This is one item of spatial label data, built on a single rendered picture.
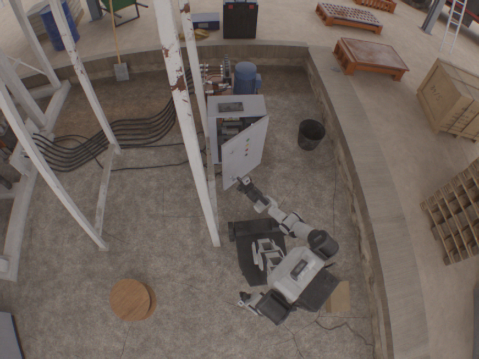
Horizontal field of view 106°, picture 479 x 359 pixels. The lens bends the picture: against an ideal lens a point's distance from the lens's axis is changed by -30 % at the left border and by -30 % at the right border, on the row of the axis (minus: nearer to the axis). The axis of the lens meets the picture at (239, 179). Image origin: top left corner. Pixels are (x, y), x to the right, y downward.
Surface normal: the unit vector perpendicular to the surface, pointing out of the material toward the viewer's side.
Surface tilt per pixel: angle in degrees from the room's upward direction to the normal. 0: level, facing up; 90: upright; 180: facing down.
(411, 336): 0
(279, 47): 90
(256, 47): 90
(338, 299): 0
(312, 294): 1
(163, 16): 81
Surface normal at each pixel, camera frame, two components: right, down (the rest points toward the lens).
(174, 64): 0.08, 0.79
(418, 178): 0.04, -0.47
